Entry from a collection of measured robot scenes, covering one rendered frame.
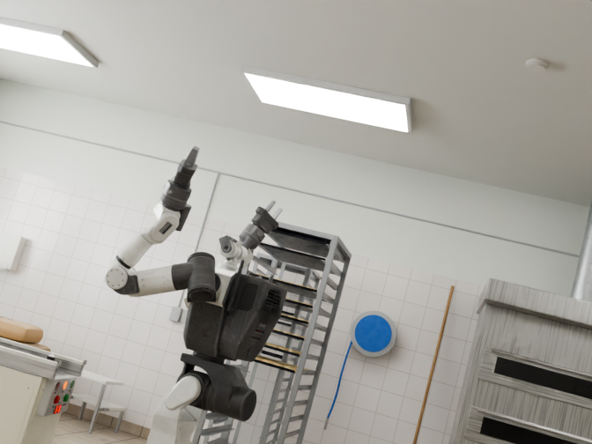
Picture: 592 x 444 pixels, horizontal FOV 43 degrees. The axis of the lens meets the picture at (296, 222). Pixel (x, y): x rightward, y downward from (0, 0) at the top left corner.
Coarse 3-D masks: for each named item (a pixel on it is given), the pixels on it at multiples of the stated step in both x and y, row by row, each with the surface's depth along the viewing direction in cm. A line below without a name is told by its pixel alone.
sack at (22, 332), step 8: (0, 320) 654; (8, 320) 662; (0, 328) 649; (8, 328) 649; (16, 328) 649; (24, 328) 650; (32, 328) 663; (40, 328) 682; (0, 336) 652; (8, 336) 649; (16, 336) 648; (24, 336) 648; (32, 336) 659; (40, 336) 676
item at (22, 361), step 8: (0, 352) 276; (8, 352) 276; (16, 352) 276; (24, 352) 278; (0, 360) 276; (8, 360) 276; (16, 360) 276; (24, 360) 275; (32, 360) 275; (40, 360) 275; (48, 360) 275; (16, 368) 275; (24, 368) 275; (32, 368) 275; (40, 368) 275; (48, 368) 275; (56, 368) 276; (48, 376) 274
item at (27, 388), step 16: (0, 368) 274; (0, 384) 273; (16, 384) 273; (32, 384) 273; (0, 400) 272; (16, 400) 272; (32, 400) 272; (0, 416) 271; (16, 416) 271; (32, 416) 273; (48, 416) 290; (0, 432) 270; (16, 432) 270; (32, 432) 277; (48, 432) 294
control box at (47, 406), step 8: (56, 376) 286; (64, 376) 292; (72, 376) 299; (48, 384) 277; (56, 384) 280; (48, 392) 277; (56, 392) 282; (64, 392) 291; (48, 400) 277; (40, 408) 276; (48, 408) 279; (56, 408) 286; (64, 408) 296
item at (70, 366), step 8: (0, 344) 306; (8, 344) 306; (16, 344) 306; (24, 344) 306; (32, 352) 305; (40, 352) 305; (48, 352) 304; (56, 360) 304; (64, 360) 304; (72, 360) 303; (80, 360) 306; (64, 368) 303; (72, 368) 303; (80, 368) 303
